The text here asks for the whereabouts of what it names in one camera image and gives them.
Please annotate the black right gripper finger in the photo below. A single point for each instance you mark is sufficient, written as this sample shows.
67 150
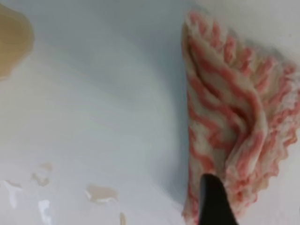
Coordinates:
214 207

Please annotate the pink white checkered rag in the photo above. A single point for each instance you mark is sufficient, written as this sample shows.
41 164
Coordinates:
243 105

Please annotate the beige coffee stain puddle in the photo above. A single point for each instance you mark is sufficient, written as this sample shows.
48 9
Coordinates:
16 39

